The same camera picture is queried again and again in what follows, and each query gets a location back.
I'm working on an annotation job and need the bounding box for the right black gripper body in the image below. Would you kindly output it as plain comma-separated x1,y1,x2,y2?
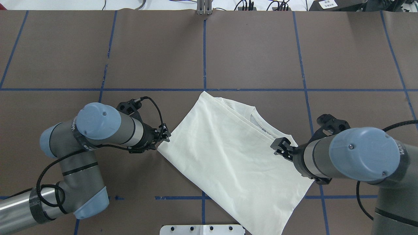
291,145,332,185

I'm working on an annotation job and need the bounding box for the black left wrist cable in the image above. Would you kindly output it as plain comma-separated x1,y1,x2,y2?
36,96,164,216

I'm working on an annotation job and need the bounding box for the black box with label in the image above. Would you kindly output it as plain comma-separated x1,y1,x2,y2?
308,0,367,12

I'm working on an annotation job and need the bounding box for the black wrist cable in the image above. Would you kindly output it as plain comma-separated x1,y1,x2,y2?
356,120,418,221
36,96,164,216

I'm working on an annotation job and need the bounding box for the cream long-sleeve cat shirt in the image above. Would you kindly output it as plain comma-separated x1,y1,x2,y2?
158,92,313,235

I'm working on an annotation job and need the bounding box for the aluminium frame post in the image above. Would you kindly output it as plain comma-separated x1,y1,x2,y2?
196,0,213,15

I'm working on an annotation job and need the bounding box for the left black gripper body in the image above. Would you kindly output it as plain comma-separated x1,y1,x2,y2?
127,122,159,154

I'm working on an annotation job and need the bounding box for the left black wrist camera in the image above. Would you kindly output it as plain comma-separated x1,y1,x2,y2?
116,99,142,122

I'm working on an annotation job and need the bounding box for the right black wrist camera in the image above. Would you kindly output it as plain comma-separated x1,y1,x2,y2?
308,114,351,143

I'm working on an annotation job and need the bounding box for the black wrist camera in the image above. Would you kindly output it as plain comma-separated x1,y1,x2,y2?
116,99,142,122
308,114,351,143

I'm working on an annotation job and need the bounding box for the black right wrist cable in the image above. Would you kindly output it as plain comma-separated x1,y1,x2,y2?
356,120,418,221

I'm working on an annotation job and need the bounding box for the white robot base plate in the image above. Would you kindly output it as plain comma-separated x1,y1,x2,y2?
159,224,246,235

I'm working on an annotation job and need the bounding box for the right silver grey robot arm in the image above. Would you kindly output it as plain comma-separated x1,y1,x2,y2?
270,127,418,235

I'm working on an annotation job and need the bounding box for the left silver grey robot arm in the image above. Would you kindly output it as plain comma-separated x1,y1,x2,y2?
1,97,171,235

